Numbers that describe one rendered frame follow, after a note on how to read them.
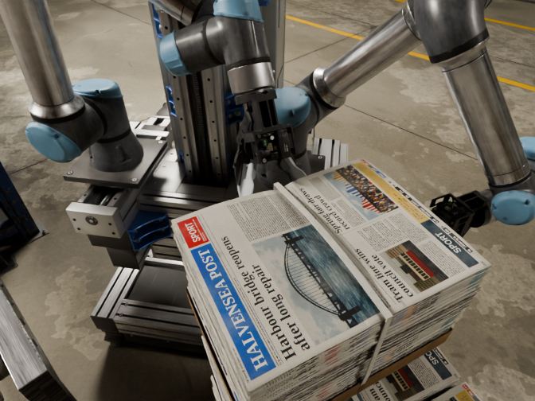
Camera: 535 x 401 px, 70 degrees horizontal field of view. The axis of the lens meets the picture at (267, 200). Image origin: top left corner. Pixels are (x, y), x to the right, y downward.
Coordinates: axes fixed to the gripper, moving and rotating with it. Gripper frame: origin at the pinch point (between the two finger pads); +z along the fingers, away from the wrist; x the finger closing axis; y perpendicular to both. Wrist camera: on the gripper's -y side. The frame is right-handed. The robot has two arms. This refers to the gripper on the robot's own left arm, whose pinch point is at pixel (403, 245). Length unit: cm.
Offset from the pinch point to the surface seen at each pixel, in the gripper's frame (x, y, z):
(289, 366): 21.5, 20.4, 39.4
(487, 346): 5, -85, -64
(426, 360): 21.3, -2.4, 12.0
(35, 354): -10, -5, 74
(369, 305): 18.8, 20.3, 26.9
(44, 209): -159, -85, 98
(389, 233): 10.1, 20.6, 16.9
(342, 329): 20.3, 20.5, 31.8
